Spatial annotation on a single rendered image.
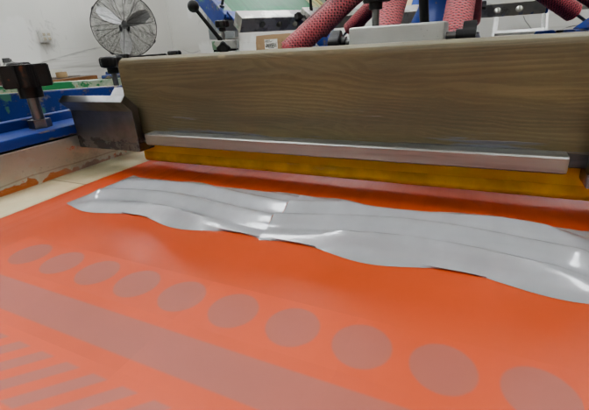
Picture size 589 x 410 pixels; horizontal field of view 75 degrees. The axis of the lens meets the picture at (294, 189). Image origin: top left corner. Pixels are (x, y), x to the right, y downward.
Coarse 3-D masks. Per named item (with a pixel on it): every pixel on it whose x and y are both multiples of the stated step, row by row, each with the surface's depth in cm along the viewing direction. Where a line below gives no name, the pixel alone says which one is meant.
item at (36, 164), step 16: (48, 144) 36; (64, 144) 38; (0, 160) 33; (16, 160) 34; (32, 160) 35; (48, 160) 36; (64, 160) 38; (80, 160) 39; (96, 160) 41; (0, 176) 33; (16, 176) 34; (32, 176) 35; (48, 176) 37; (0, 192) 33
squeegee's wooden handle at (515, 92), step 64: (128, 64) 34; (192, 64) 31; (256, 64) 29; (320, 64) 27; (384, 64) 25; (448, 64) 23; (512, 64) 22; (576, 64) 21; (192, 128) 34; (256, 128) 31; (320, 128) 29; (384, 128) 26; (448, 128) 25; (512, 128) 23; (576, 128) 22
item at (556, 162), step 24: (168, 144) 34; (192, 144) 33; (216, 144) 32; (240, 144) 30; (264, 144) 30; (288, 144) 29; (312, 144) 28; (336, 144) 27; (360, 144) 27; (384, 144) 26; (408, 144) 26; (504, 168) 23; (528, 168) 22; (552, 168) 22
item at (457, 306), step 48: (336, 192) 29; (384, 192) 29; (432, 192) 28; (480, 192) 28; (288, 288) 18; (336, 288) 18; (384, 288) 18; (432, 288) 18; (480, 288) 17; (480, 336) 15; (528, 336) 15; (576, 336) 14
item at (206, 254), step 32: (288, 192) 30; (0, 224) 28; (32, 224) 27; (64, 224) 27; (96, 224) 27; (128, 224) 26; (160, 224) 26; (128, 256) 22; (160, 256) 22; (192, 256) 22; (224, 256) 22
